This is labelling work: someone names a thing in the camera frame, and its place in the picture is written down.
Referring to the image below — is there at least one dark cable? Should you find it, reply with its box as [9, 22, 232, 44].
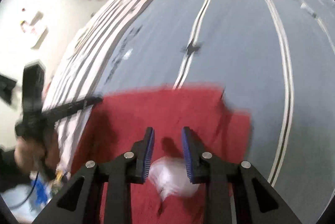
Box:
[12, 169, 41, 212]

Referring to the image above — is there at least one red garment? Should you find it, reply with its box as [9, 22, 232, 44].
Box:
[71, 83, 254, 224]

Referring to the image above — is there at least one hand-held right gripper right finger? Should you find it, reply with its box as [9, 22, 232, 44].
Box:
[181, 126, 303, 224]

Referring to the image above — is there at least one person's left hand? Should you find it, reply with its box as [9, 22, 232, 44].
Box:
[14, 132, 61, 176]

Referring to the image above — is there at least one striped bed sheet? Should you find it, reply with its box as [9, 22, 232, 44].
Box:
[43, 0, 335, 224]

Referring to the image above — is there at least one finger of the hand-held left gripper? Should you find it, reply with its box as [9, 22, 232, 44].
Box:
[44, 95, 104, 120]

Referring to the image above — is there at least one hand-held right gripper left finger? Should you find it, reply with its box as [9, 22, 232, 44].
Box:
[33, 127, 155, 224]

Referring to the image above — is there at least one white red-printed plastic bag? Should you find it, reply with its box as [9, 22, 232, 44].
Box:
[20, 11, 49, 50]

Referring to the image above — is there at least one white cloth patch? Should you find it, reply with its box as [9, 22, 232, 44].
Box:
[149, 158, 201, 201]

